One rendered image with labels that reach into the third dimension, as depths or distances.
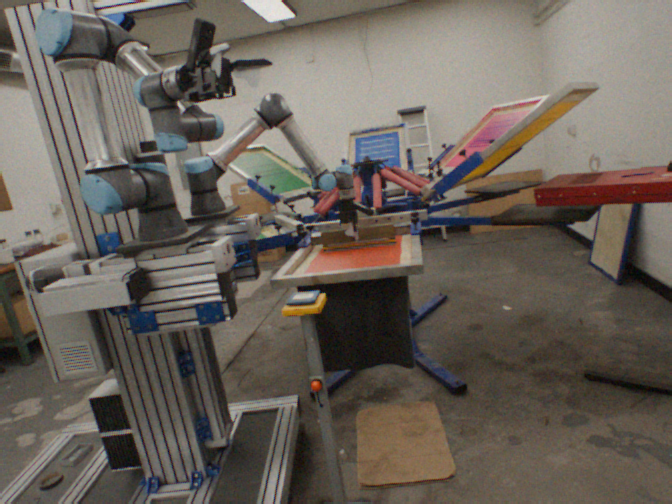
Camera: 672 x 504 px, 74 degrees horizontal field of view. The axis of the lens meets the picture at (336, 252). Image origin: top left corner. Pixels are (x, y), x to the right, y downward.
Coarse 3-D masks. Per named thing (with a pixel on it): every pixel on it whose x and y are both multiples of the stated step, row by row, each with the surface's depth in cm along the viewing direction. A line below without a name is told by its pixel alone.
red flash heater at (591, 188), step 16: (560, 176) 238; (576, 176) 230; (592, 176) 221; (608, 176) 214; (640, 176) 201; (656, 176) 195; (544, 192) 211; (560, 192) 207; (576, 192) 203; (592, 192) 198; (608, 192) 195; (624, 192) 191; (640, 192) 187; (656, 192) 184
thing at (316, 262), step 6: (330, 252) 216; (336, 252) 214; (342, 252) 212; (348, 252) 210; (354, 252) 209; (318, 258) 208; (324, 258) 206; (312, 264) 199; (318, 264) 198; (306, 270) 191; (312, 270) 189; (318, 270) 188; (324, 270) 186; (330, 270) 185
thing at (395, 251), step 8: (400, 240) 218; (368, 248) 212; (376, 248) 210; (384, 248) 207; (392, 248) 205; (400, 248) 203; (392, 256) 191; (368, 264) 185; (376, 264) 183; (384, 264) 181; (392, 264) 180
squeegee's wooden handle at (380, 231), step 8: (384, 224) 211; (392, 224) 210; (328, 232) 216; (336, 232) 215; (344, 232) 215; (360, 232) 213; (368, 232) 213; (376, 232) 212; (384, 232) 211; (392, 232) 211; (328, 240) 217; (336, 240) 216; (344, 240) 216; (352, 240) 215; (360, 240) 214
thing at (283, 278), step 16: (416, 240) 197; (304, 256) 211; (416, 256) 172; (288, 272) 184; (320, 272) 171; (336, 272) 168; (352, 272) 166; (368, 272) 165; (384, 272) 164; (400, 272) 163; (416, 272) 162; (272, 288) 173
